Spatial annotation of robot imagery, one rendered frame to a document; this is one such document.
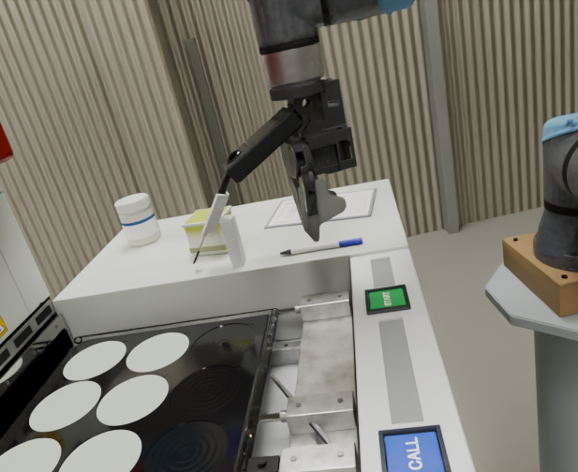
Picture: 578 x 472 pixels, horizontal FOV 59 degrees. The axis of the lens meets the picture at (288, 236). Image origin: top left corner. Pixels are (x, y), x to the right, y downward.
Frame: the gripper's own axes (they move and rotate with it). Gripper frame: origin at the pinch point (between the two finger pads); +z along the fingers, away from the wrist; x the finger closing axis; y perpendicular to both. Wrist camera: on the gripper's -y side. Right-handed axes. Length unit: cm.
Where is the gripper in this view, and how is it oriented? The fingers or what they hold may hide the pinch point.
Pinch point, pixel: (309, 233)
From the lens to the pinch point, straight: 72.0
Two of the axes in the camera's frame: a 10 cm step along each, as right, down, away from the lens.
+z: 2.0, 9.1, 3.6
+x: -2.5, -3.1, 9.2
